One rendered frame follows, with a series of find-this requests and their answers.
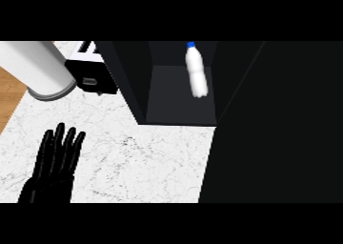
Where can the white cylinder grey rim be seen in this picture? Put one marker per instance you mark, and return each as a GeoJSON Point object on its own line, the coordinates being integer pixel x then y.
{"type": "Point", "coordinates": [34, 70]}

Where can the white water bottle blue cap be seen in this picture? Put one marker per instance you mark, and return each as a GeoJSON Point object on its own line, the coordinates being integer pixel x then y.
{"type": "Point", "coordinates": [196, 73]}

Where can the dark grey cabinet door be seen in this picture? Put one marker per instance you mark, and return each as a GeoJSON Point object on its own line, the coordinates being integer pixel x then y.
{"type": "Point", "coordinates": [282, 127]}

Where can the black and white appliance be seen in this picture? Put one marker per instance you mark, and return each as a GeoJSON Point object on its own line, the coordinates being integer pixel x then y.
{"type": "Point", "coordinates": [90, 76]}

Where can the dark grey open cabinet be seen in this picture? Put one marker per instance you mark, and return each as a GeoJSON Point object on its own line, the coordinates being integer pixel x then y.
{"type": "Point", "coordinates": [179, 95]}

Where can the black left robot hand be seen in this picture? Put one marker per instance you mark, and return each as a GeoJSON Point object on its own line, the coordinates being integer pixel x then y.
{"type": "Point", "coordinates": [52, 171]}

